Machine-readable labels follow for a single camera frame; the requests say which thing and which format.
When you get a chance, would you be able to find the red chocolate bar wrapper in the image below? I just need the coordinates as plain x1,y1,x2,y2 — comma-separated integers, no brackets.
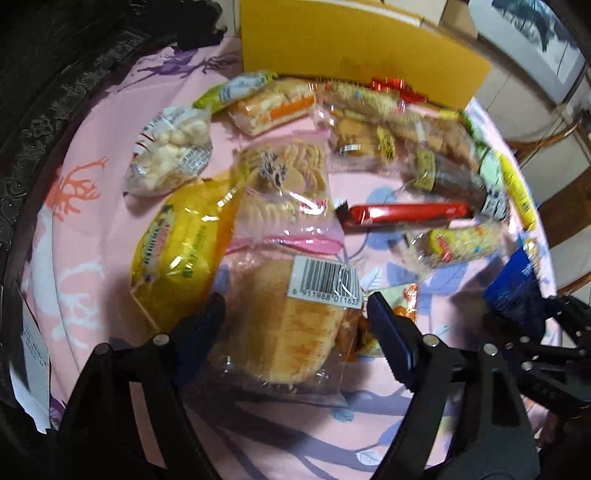
335,202,474,229

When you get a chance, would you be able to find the pink patterned tablecloth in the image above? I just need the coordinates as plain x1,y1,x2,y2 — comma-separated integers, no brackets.
20,35,560,480

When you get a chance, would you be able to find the bread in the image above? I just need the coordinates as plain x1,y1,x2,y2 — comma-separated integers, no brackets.
208,248,363,404

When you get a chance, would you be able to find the yellow strip snack packet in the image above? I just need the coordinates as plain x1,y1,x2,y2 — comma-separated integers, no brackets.
497,153,537,231

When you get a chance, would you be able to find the brown cookie pack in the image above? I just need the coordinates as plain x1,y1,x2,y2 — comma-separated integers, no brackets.
329,109,398,171

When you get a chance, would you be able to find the beige grain roll pack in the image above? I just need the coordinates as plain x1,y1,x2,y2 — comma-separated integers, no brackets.
315,80,406,121

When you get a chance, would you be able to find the small orange snack packet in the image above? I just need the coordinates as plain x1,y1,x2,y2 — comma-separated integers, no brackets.
344,281,419,363

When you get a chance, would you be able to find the dark biscuit pack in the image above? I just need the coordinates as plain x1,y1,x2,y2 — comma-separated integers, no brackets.
397,118,510,222

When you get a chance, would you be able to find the yellow corn snack bag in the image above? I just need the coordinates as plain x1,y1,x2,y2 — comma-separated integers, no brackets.
129,175,242,332

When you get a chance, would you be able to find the blue snack packet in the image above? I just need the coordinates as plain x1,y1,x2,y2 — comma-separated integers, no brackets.
484,249,548,341

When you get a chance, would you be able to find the yellow grain bar pack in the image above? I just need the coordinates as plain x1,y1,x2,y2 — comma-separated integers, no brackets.
407,222,504,270

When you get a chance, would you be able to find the white paper sheet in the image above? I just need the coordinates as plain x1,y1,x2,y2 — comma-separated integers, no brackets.
9,280,51,434

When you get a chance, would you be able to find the rice crackers pink bag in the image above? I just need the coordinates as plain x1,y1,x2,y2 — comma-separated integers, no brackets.
230,131,344,255

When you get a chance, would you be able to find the white puff balls bag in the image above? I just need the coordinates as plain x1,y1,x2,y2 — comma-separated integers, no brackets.
123,106,213,197

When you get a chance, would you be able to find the yellow cardboard storage box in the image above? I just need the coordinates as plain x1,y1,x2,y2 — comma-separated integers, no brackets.
239,1,491,109

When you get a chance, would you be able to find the orange sandwich cracker pack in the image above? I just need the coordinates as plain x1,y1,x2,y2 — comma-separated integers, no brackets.
228,78,315,137

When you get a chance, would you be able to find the red foil snack packet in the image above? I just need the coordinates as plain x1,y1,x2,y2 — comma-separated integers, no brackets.
369,78,428,103

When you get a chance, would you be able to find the framed ink painting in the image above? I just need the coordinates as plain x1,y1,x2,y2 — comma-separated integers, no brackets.
468,0,586,103

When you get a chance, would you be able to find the green white snack packet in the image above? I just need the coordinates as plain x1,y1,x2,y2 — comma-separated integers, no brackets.
192,70,279,114

